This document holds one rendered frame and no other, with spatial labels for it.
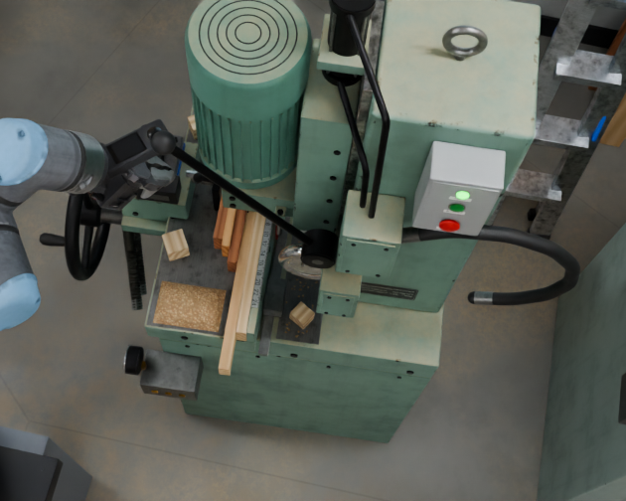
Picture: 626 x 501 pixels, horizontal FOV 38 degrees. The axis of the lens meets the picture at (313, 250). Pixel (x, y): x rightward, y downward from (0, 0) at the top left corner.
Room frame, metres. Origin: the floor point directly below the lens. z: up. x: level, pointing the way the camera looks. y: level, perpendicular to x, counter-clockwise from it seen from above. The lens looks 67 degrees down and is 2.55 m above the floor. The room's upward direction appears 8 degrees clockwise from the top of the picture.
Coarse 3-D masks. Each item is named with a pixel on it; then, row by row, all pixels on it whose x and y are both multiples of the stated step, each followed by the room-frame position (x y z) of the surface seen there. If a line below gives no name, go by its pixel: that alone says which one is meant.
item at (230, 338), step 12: (252, 228) 0.71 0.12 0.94; (240, 252) 0.65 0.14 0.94; (240, 264) 0.63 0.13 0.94; (240, 276) 0.61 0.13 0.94; (240, 288) 0.58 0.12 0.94; (240, 300) 0.56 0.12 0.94; (228, 324) 0.51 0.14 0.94; (228, 336) 0.49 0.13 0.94; (228, 348) 0.46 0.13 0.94; (228, 360) 0.44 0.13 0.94; (228, 372) 0.42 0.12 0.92
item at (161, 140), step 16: (160, 144) 0.60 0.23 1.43; (192, 160) 0.61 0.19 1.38; (208, 176) 0.60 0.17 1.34; (240, 192) 0.61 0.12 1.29; (256, 208) 0.60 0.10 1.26; (288, 224) 0.61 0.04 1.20; (304, 240) 0.60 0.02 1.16; (320, 240) 0.61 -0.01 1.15; (336, 240) 0.62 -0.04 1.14; (304, 256) 0.58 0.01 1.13; (320, 256) 0.58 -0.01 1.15; (336, 256) 0.60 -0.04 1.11
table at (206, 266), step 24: (192, 216) 0.73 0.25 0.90; (216, 216) 0.74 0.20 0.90; (192, 240) 0.68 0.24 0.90; (168, 264) 0.62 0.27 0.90; (192, 264) 0.63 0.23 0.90; (216, 264) 0.64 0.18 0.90; (264, 288) 0.62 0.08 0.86; (168, 336) 0.50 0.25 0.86; (192, 336) 0.49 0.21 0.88; (216, 336) 0.50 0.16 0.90
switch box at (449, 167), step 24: (432, 144) 0.63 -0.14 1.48; (456, 144) 0.63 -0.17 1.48; (432, 168) 0.59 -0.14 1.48; (456, 168) 0.59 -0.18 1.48; (480, 168) 0.60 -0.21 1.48; (504, 168) 0.60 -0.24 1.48; (432, 192) 0.57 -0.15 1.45; (480, 192) 0.57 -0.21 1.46; (432, 216) 0.57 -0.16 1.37; (456, 216) 0.57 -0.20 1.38; (480, 216) 0.57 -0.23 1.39
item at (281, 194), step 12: (288, 180) 0.75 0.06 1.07; (228, 192) 0.71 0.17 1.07; (252, 192) 0.72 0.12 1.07; (264, 192) 0.72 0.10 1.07; (276, 192) 0.73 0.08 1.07; (288, 192) 0.73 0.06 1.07; (228, 204) 0.71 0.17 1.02; (240, 204) 0.71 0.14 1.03; (264, 204) 0.71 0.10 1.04; (276, 204) 0.71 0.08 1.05; (288, 204) 0.71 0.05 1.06; (288, 216) 0.71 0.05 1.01
